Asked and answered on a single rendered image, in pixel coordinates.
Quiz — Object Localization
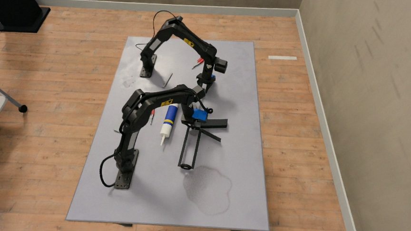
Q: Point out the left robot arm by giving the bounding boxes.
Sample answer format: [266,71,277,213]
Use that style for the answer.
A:
[140,16,228,78]

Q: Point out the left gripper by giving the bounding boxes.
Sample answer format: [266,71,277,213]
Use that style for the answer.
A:
[196,68,216,93]

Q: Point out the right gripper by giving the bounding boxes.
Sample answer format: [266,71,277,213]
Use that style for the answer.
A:
[181,105,207,128]

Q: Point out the blue and white sealant cartridge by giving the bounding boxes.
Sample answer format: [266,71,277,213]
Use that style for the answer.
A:
[160,104,179,146]

